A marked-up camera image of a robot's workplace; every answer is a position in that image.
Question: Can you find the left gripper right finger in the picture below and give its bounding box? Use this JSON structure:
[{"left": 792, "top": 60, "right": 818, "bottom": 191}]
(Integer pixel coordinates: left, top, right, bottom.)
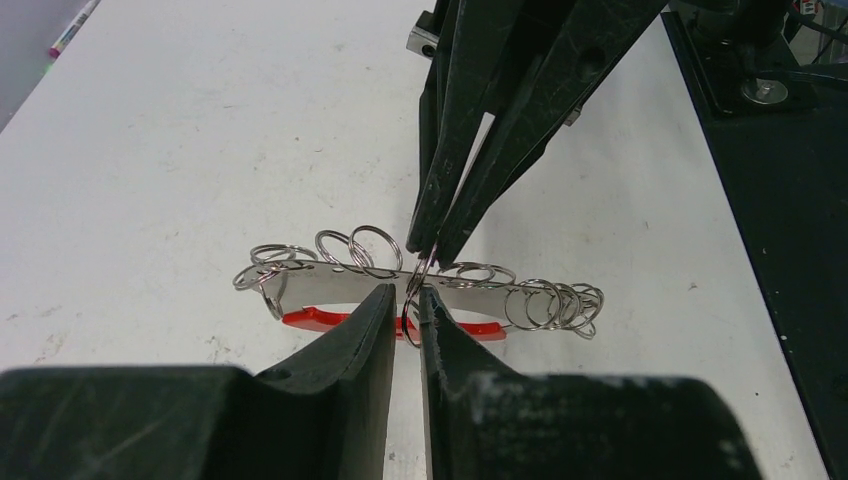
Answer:
[{"left": 419, "top": 287, "right": 761, "bottom": 479}]

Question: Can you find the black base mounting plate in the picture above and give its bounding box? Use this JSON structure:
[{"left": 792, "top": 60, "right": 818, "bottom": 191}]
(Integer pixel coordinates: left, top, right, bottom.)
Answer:
[{"left": 662, "top": 10, "right": 847, "bottom": 479}]

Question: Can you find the marker pen on rail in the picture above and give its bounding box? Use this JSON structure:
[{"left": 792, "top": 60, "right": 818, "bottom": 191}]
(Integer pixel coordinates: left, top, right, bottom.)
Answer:
[{"left": 48, "top": 0, "right": 101, "bottom": 60}]

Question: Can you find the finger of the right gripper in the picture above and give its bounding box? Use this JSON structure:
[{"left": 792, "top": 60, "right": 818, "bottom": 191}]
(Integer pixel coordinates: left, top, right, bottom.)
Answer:
[
  {"left": 406, "top": 1, "right": 525, "bottom": 255},
  {"left": 435, "top": 1, "right": 663, "bottom": 265}
]

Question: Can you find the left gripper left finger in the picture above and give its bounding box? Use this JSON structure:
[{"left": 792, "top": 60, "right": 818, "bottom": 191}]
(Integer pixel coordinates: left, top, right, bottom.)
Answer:
[{"left": 1, "top": 284, "right": 396, "bottom": 479}]

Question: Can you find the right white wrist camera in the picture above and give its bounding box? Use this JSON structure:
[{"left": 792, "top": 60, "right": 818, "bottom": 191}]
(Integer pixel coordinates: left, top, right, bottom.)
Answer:
[{"left": 406, "top": 11, "right": 439, "bottom": 59}]

